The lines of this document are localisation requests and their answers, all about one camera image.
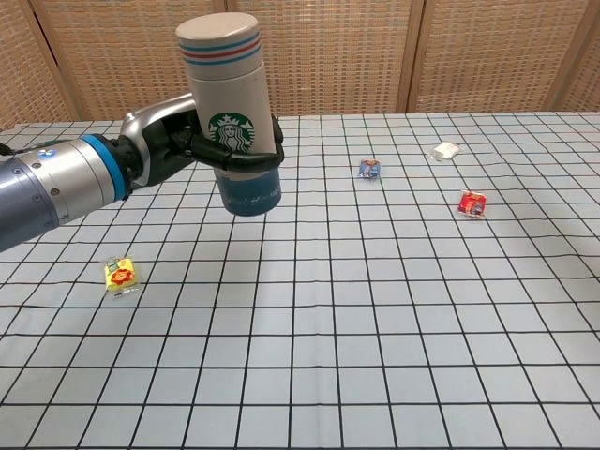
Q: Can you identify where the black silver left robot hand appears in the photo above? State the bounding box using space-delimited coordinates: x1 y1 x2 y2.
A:
115 93 287 189

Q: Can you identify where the white blue Starbucks thermos bottle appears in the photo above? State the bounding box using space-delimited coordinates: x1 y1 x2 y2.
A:
174 12 284 218

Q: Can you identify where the white snack packet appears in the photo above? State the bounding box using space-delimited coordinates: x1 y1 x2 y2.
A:
429 142 462 162

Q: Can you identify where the blue snack packet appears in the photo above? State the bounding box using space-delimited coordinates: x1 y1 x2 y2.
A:
357 157 383 180

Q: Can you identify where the grid-patterned light blue tablecloth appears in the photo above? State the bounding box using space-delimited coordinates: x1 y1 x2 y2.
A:
0 111 600 450

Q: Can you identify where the yellow flower-print snack packet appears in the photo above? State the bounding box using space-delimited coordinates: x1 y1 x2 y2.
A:
102 255 143 299

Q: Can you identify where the woven wooden screen panel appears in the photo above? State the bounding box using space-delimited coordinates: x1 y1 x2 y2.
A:
0 0 79 133
226 0 427 118
29 0 243 123
545 30 600 113
396 0 600 114

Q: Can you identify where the red snack packet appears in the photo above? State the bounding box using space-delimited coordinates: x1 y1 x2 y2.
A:
457 189 488 219

